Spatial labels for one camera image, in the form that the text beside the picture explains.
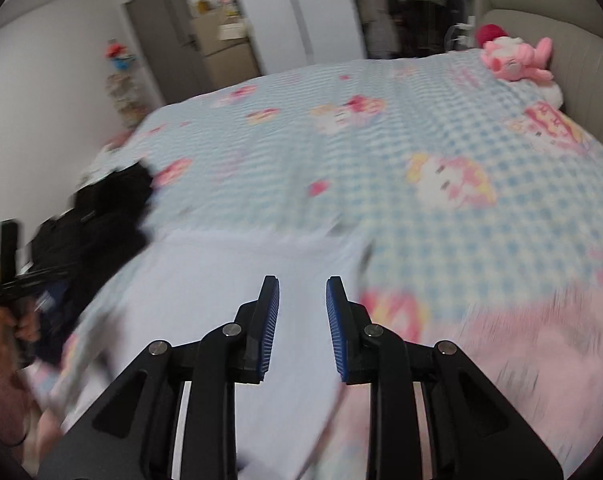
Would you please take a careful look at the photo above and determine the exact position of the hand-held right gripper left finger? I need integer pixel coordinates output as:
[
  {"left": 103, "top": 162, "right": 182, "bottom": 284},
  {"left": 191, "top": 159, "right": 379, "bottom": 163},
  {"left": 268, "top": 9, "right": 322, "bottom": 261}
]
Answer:
[{"left": 36, "top": 275, "right": 281, "bottom": 480}]

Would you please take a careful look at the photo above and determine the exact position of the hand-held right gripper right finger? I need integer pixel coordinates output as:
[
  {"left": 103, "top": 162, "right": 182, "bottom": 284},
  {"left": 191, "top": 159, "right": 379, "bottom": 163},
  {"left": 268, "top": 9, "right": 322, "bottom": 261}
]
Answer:
[{"left": 325, "top": 275, "right": 565, "bottom": 480}]

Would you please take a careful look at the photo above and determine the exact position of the white jacket with navy cuffs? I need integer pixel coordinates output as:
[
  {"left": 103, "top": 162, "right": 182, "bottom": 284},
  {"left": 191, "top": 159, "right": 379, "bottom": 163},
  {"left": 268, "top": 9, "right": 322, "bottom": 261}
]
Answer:
[{"left": 48, "top": 230, "right": 377, "bottom": 480}]

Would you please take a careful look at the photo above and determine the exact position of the person's left forearm pink sleeve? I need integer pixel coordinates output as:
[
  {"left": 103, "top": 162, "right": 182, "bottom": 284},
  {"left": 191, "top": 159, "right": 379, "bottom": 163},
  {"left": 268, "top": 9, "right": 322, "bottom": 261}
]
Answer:
[{"left": 0, "top": 337, "right": 64, "bottom": 466}]

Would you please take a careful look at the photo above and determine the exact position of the person's left hand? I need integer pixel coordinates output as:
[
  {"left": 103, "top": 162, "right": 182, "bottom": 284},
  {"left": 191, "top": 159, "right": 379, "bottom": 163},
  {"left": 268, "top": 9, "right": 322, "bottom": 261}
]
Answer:
[{"left": 0, "top": 305, "right": 49, "bottom": 346}]

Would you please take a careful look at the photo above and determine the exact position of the navy garment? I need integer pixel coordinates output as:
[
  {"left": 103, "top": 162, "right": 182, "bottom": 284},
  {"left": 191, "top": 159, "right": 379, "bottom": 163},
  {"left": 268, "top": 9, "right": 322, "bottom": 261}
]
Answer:
[{"left": 28, "top": 280, "right": 84, "bottom": 366}]

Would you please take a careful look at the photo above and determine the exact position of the black fleece jacket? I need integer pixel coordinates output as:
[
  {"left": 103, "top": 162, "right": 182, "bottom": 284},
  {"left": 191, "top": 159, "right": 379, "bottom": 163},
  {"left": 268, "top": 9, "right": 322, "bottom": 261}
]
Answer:
[{"left": 31, "top": 160, "right": 154, "bottom": 281}]

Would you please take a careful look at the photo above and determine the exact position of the pink printed pajama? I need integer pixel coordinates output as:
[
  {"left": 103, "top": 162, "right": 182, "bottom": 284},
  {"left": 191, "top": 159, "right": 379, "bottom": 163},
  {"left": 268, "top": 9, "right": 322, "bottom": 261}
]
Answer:
[{"left": 331, "top": 300, "right": 603, "bottom": 480}]

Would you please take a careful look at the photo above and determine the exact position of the blue checked printed blanket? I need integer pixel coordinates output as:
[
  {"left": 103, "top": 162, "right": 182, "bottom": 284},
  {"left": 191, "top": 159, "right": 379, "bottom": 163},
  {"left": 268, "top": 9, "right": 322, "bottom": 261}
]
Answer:
[{"left": 46, "top": 52, "right": 603, "bottom": 480}]

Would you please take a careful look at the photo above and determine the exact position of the white shelf rack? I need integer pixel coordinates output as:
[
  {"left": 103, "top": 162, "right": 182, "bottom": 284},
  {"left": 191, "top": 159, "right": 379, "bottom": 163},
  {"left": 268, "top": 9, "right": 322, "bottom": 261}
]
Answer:
[{"left": 106, "top": 70, "right": 149, "bottom": 128}]

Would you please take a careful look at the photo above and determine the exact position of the red and blue doll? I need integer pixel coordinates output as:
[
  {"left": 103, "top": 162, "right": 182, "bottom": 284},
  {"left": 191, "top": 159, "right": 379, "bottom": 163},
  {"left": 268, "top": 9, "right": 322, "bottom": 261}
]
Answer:
[{"left": 106, "top": 40, "right": 134, "bottom": 71}]

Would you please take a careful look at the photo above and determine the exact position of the grey door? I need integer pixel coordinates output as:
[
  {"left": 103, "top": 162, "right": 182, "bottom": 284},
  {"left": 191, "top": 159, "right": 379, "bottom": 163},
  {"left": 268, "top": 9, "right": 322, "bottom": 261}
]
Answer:
[{"left": 124, "top": 0, "right": 212, "bottom": 106}]

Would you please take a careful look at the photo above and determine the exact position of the white wardrobe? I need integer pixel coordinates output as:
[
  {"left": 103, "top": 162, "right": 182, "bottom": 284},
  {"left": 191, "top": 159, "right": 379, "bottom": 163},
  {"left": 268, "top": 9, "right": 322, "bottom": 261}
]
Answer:
[{"left": 226, "top": 0, "right": 367, "bottom": 76}]

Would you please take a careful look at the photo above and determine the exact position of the white pillow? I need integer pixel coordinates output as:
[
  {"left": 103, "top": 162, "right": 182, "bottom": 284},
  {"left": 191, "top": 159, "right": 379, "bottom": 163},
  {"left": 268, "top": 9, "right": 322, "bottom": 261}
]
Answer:
[{"left": 531, "top": 80, "right": 565, "bottom": 108}]

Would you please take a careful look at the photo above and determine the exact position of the pink plush toy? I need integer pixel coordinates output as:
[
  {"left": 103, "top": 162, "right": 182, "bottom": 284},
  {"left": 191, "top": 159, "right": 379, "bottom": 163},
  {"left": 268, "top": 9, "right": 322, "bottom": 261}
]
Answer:
[{"left": 481, "top": 35, "right": 555, "bottom": 83}]

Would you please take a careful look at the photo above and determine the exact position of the dark open wardrobe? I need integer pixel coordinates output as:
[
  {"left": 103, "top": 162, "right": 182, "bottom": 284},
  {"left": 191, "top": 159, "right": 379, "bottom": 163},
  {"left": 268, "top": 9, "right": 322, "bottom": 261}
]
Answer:
[{"left": 346, "top": 0, "right": 482, "bottom": 58}]

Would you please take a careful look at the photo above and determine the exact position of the grey padded headboard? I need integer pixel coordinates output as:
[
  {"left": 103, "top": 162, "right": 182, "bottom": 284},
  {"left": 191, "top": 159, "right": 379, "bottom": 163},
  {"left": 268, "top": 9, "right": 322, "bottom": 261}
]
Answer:
[{"left": 474, "top": 0, "right": 603, "bottom": 161}]

